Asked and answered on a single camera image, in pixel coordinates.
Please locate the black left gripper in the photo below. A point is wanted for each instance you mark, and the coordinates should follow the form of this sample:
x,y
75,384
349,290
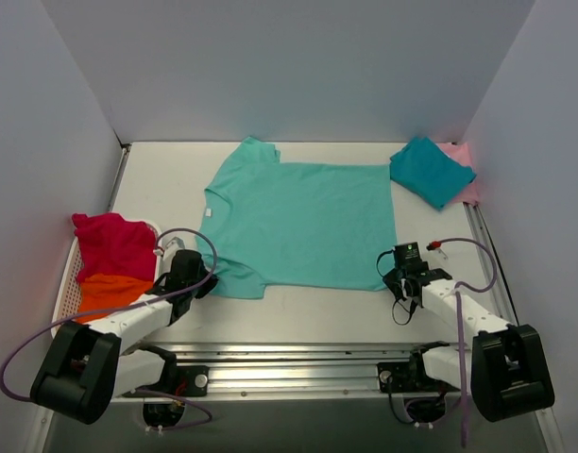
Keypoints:
x,y
202,283

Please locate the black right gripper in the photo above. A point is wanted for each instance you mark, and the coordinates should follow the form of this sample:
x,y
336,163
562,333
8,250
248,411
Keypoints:
x,y
399,278

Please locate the mint green t shirt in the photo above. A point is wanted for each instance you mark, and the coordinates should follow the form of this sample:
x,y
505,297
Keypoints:
x,y
274,223

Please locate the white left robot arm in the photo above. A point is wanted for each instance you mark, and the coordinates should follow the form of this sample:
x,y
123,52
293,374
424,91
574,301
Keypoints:
x,y
88,365

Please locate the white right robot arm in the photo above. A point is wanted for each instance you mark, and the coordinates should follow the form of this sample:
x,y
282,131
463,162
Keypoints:
x,y
501,366

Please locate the crimson red t shirt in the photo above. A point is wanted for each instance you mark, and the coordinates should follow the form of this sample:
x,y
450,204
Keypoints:
x,y
113,246

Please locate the orange t shirt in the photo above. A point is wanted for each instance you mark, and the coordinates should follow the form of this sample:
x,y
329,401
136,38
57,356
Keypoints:
x,y
101,291

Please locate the folded pink t shirt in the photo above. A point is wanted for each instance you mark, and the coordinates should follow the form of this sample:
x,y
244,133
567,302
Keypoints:
x,y
465,183

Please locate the folded teal t shirt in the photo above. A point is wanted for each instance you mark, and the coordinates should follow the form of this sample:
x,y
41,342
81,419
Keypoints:
x,y
424,169

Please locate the white plastic laundry basket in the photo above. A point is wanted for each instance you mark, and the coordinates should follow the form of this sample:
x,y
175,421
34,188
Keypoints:
x,y
69,295

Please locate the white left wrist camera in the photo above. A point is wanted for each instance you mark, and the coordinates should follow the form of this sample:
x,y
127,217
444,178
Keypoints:
x,y
170,248

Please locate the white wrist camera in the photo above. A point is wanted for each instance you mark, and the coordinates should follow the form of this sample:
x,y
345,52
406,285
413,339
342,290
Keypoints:
x,y
435,248
170,248

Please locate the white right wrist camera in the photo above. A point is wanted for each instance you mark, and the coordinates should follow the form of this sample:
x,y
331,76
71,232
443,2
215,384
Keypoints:
x,y
435,248

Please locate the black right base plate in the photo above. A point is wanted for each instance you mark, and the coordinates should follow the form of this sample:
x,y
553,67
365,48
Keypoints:
x,y
407,377

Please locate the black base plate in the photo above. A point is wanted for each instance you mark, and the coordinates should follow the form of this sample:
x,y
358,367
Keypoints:
x,y
407,377
186,381

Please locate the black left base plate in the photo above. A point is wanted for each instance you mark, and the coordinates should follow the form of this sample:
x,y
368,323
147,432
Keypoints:
x,y
186,381

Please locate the aluminium rail frame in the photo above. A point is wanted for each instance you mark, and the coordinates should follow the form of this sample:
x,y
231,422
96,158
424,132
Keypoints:
x,y
297,372

